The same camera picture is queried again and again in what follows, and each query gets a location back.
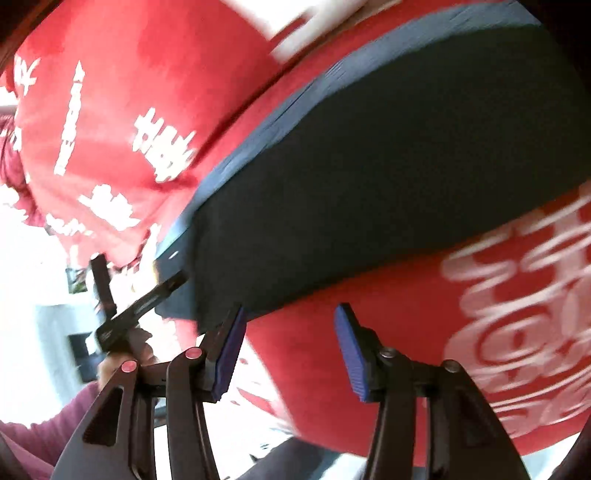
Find person's left hand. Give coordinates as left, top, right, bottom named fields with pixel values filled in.
left=98, top=340, right=158, bottom=386

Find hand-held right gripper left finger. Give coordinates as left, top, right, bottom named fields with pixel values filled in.
left=50, top=304, right=247, bottom=480

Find person's left forearm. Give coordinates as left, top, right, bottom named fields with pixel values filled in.
left=0, top=382, right=103, bottom=480

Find black pants with blue waistband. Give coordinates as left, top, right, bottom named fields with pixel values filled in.
left=154, top=0, right=591, bottom=334

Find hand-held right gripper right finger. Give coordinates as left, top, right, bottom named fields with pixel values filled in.
left=333, top=302, right=532, bottom=480

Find red printed sofa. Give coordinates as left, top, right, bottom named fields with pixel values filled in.
left=0, top=0, right=591, bottom=462

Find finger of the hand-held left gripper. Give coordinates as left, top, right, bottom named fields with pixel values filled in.
left=113, top=270, right=189, bottom=325
left=90, top=253, right=117, bottom=320

